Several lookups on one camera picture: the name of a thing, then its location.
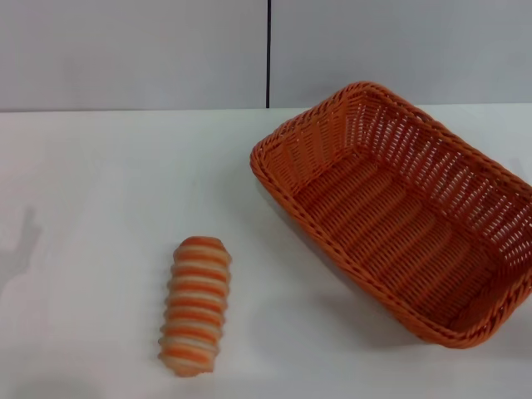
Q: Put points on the orange woven plastic basket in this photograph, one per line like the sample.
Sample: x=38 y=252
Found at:
x=374 y=232

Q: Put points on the orange cream striped bread roll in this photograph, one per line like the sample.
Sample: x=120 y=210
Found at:
x=195 y=307

